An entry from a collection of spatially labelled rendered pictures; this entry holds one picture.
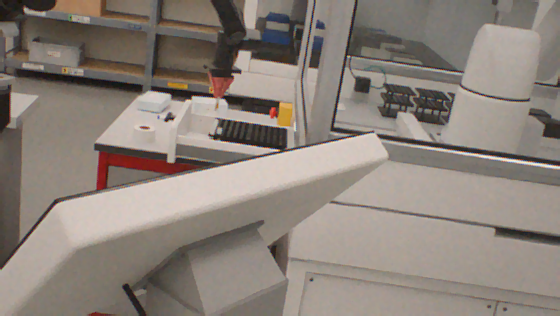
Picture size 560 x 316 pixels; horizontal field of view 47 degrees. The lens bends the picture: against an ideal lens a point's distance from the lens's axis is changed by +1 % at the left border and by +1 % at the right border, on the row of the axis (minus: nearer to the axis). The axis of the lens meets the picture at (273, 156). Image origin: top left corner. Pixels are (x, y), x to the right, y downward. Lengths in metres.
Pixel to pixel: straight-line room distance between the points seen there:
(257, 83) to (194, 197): 2.00
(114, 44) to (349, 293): 4.85
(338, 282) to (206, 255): 0.69
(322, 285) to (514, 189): 0.45
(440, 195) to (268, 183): 0.69
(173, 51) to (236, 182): 5.32
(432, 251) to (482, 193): 0.16
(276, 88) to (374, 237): 1.37
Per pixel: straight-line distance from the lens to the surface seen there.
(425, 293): 1.49
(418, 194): 1.37
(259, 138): 1.83
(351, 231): 1.38
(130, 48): 6.05
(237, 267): 0.83
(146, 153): 2.04
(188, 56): 6.02
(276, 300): 0.87
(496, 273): 1.49
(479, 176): 1.39
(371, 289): 1.47
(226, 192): 0.70
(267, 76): 2.65
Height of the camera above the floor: 1.45
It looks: 19 degrees down
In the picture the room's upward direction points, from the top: 9 degrees clockwise
